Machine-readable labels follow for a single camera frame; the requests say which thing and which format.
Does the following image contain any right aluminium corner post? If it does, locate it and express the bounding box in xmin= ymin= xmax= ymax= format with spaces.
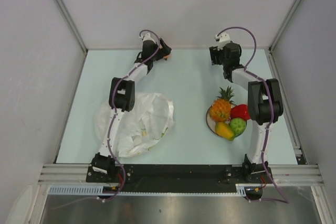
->
xmin=268 ymin=0 xmax=303 ymax=52

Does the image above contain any orange fake pineapple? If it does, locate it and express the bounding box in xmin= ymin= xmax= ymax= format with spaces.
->
xmin=209 ymin=86 xmax=236 ymax=122

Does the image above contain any round printed plate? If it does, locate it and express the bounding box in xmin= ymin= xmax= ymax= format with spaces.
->
xmin=205 ymin=107 xmax=247 ymax=139

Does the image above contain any white slotted cable duct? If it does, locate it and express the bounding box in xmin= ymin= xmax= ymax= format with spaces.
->
xmin=47 ymin=183 xmax=275 ymax=197

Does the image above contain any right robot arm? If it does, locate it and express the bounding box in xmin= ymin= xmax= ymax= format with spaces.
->
xmin=209 ymin=41 xmax=284 ymax=183

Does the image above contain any orange green fake papaya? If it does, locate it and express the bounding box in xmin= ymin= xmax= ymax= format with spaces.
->
xmin=215 ymin=122 xmax=235 ymax=141

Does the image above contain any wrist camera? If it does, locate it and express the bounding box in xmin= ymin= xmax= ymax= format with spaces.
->
xmin=215 ymin=32 xmax=232 ymax=50
xmin=139 ymin=33 xmax=155 ymax=42

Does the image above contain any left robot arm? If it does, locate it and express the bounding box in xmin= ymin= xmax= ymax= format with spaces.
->
xmin=86 ymin=33 xmax=172 ymax=183

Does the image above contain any left aluminium corner post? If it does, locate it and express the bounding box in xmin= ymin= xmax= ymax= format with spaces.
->
xmin=53 ymin=0 xmax=88 ymax=56

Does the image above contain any red fake pepper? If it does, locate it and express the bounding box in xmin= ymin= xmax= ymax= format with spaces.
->
xmin=230 ymin=104 xmax=250 ymax=121

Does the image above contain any aluminium corner post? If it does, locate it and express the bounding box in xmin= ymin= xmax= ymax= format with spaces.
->
xmin=53 ymin=0 xmax=88 ymax=56
xmin=268 ymin=0 xmax=303 ymax=52

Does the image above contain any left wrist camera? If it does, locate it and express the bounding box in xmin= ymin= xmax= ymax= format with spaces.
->
xmin=139 ymin=33 xmax=155 ymax=42

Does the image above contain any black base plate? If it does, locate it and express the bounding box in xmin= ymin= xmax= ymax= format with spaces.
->
xmin=86 ymin=163 xmax=274 ymax=195

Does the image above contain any white plastic bag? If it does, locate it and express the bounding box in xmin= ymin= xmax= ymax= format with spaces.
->
xmin=94 ymin=92 xmax=174 ymax=158

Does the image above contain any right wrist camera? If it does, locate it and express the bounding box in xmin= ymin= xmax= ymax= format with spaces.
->
xmin=215 ymin=32 xmax=232 ymax=50

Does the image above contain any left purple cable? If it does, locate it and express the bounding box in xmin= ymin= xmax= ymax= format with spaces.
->
xmin=107 ymin=29 xmax=161 ymax=166

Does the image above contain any green fake fruit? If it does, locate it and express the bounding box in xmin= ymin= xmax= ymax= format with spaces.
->
xmin=229 ymin=118 xmax=247 ymax=136

